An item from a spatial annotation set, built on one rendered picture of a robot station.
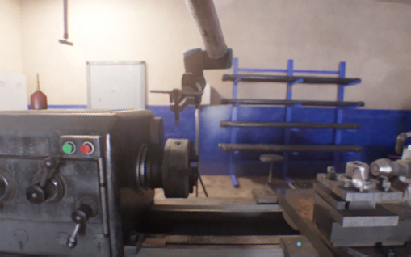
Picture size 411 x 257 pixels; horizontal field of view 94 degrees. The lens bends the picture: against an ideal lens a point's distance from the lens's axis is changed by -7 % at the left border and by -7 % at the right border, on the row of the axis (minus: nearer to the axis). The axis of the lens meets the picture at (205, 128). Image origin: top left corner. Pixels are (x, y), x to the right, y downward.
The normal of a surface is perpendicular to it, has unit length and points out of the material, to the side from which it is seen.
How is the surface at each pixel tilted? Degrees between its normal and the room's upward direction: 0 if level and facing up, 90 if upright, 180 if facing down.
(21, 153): 90
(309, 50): 90
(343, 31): 90
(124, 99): 90
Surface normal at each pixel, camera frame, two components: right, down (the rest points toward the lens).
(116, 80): 0.00, 0.11
